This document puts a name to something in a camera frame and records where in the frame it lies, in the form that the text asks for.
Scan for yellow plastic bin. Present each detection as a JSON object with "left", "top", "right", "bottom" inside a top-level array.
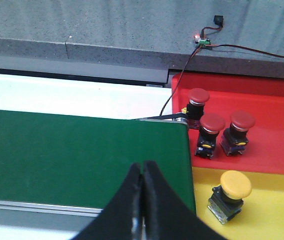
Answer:
[{"left": 192, "top": 167, "right": 284, "bottom": 240}]

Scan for red and black wires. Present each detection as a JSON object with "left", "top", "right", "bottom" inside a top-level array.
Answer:
[{"left": 159, "top": 24, "right": 284, "bottom": 117}]

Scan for red plastic bin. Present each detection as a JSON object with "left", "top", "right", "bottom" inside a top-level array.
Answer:
[{"left": 171, "top": 72, "right": 284, "bottom": 174}]

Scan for green conveyor belt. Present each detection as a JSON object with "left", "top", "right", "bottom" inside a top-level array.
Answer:
[{"left": 0, "top": 108, "right": 197, "bottom": 216}]

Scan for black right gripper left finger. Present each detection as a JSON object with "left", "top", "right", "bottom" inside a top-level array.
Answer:
[{"left": 73, "top": 163, "right": 142, "bottom": 240}]

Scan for red mushroom push button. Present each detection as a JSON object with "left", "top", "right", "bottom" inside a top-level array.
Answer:
[
  {"left": 220, "top": 110, "right": 256, "bottom": 156},
  {"left": 182, "top": 88, "right": 210, "bottom": 130},
  {"left": 194, "top": 113, "right": 226, "bottom": 159}
]

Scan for small green circuit board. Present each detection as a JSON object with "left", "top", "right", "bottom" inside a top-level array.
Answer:
[{"left": 193, "top": 14, "right": 225, "bottom": 48}]

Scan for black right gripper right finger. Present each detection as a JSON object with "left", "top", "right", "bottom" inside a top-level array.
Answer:
[{"left": 143, "top": 160, "right": 225, "bottom": 240}]

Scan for grey stone counter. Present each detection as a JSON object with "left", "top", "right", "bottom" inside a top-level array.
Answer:
[{"left": 0, "top": 0, "right": 284, "bottom": 83}]

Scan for yellow mushroom push button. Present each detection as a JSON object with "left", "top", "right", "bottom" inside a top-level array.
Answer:
[{"left": 207, "top": 170, "right": 252, "bottom": 225}]

